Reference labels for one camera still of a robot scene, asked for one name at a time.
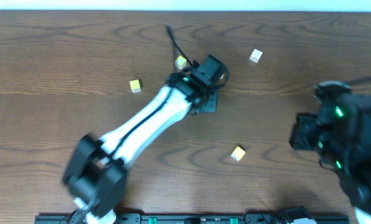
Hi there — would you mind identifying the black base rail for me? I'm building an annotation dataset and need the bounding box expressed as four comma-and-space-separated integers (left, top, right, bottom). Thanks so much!
34, 207, 350, 224

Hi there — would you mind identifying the white wooden block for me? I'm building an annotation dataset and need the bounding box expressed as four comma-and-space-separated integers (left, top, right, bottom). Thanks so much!
249, 49, 263, 63

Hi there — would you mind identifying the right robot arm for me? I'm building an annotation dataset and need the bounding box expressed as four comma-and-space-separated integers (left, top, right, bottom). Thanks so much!
289, 81, 371, 220

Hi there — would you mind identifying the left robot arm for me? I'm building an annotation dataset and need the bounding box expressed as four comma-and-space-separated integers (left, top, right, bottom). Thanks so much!
62, 55, 230, 223

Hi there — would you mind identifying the yellow block near right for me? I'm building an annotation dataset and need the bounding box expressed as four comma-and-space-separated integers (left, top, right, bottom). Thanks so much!
231, 146, 246, 161

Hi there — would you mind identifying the yellow block left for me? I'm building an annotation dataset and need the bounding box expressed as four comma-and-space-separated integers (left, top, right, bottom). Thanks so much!
129, 80, 142, 93

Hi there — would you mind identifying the left black cable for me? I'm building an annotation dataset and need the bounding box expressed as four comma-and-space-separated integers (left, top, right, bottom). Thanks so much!
67, 23, 230, 224

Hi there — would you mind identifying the yellow block far centre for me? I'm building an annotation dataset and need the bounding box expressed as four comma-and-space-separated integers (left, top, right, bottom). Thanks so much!
174, 55, 188, 70

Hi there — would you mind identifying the yellow block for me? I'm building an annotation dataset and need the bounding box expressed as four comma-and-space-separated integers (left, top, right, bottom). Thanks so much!
129, 80, 142, 93
231, 146, 246, 161
174, 55, 188, 70

